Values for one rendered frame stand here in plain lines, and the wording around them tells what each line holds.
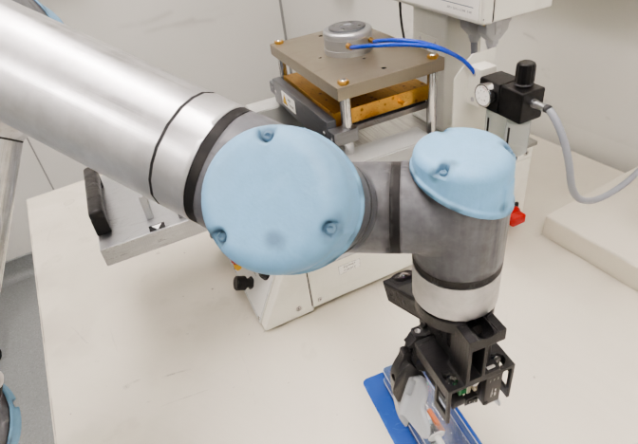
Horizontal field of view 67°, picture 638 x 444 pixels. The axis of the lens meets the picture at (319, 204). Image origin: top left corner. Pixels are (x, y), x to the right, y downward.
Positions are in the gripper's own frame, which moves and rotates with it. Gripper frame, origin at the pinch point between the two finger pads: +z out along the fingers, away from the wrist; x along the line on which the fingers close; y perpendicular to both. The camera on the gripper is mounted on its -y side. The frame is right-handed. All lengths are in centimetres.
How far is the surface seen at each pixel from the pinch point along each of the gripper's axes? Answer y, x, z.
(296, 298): -26.4, -9.4, 3.6
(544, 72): -59, 65, -6
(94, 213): -34, -33, -17
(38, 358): -118, -92, 84
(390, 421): -4.0, -4.2, 8.2
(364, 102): -35.4, 8.4, -22.2
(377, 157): -28.9, 7.2, -16.3
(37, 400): -98, -91, 84
